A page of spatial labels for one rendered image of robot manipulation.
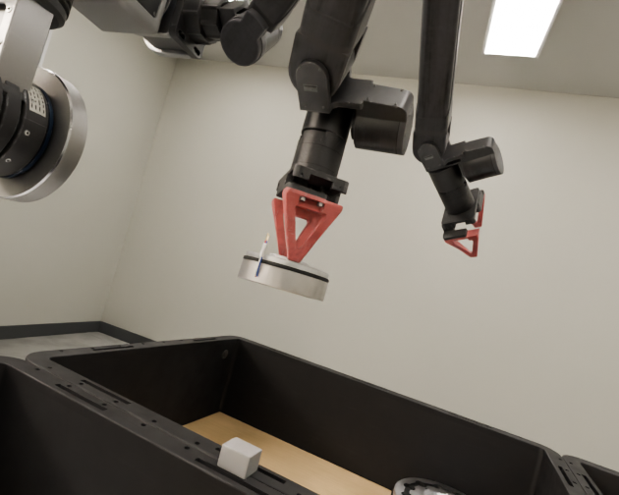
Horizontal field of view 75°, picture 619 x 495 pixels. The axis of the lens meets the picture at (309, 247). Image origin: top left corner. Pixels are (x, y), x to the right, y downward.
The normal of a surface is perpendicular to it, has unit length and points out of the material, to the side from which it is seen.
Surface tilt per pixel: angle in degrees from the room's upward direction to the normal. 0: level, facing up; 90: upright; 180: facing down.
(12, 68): 90
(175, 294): 90
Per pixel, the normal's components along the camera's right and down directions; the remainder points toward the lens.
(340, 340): -0.29, -0.14
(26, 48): 0.92, 0.22
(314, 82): -0.36, 0.75
